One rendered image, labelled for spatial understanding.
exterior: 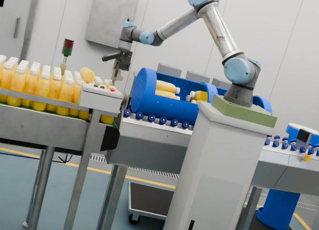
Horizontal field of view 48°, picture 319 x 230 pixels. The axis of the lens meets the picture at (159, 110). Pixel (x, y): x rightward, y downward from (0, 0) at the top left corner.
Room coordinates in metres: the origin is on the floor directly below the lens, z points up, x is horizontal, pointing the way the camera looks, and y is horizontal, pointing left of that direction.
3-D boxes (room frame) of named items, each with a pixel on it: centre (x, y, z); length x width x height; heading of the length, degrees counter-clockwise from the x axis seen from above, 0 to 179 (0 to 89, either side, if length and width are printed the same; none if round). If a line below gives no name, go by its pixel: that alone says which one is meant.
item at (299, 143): (2.56, -1.05, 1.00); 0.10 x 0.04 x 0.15; 19
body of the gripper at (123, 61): (2.07, 0.28, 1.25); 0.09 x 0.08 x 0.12; 109
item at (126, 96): (2.12, 0.21, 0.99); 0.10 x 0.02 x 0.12; 19
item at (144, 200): (2.88, -0.69, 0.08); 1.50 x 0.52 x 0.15; 98
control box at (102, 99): (1.78, 0.31, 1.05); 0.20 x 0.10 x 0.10; 109
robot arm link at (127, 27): (2.06, 0.29, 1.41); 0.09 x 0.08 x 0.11; 62
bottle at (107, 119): (1.93, 0.27, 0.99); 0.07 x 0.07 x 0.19
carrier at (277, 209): (3.02, -1.23, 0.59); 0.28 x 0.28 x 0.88
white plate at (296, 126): (3.02, -1.23, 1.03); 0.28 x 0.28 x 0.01
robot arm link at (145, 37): (2.03, 0.19, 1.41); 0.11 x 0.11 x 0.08; 62
